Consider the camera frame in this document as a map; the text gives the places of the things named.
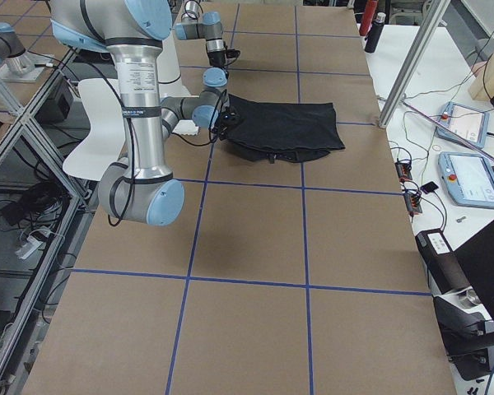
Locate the orange circuit board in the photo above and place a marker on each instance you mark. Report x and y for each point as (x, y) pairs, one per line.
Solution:
(403, 170)

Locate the black graphic t-shirt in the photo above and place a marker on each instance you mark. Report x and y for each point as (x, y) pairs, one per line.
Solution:
(294, 133)

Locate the white power strip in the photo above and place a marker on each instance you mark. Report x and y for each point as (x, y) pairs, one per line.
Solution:
(33, 242)

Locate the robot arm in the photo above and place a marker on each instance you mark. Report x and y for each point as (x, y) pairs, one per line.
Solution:
(141, 186)
(196, 24)

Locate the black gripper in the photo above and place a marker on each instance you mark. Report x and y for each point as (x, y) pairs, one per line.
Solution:
(223, 122)
(216, 59)

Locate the aluminium frame post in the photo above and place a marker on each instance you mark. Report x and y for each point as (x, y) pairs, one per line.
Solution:
(425, 33)

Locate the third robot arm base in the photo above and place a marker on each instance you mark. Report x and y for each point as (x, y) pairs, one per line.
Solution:
(16, 63)

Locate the near teach pendant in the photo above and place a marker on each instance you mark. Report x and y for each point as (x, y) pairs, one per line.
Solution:
(468, 179)

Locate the aluminium side frame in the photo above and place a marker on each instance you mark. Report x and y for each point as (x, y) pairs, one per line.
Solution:
(35, 195)

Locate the black computer monitor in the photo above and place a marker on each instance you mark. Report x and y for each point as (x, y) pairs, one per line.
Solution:
(476, 258)

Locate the black water bottle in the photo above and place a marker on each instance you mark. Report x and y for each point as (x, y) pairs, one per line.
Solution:
(373, 36)

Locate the far teach pendant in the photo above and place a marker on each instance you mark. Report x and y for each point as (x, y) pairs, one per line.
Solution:
(463, 121)

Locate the red bottle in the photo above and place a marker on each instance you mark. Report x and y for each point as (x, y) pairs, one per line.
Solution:
(367, 17)

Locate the white plastic chair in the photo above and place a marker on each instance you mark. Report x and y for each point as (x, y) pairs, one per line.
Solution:
(105, 139)

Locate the teach pendant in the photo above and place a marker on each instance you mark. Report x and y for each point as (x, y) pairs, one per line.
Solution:
(468, 179)
(463, 121)

